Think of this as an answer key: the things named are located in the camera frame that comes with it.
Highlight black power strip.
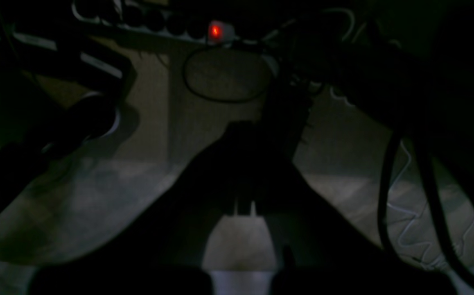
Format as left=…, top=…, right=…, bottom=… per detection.
left=71, top=0, right=239, bottom=45

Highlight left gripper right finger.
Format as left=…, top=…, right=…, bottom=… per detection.
left=242, top=123, right=456, bottom=295

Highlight white cable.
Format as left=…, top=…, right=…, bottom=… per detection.
left=327, top=8, right=474, bottom=271

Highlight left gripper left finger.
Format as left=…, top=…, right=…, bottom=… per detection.
left=29, top=123, right=242, bottom=295

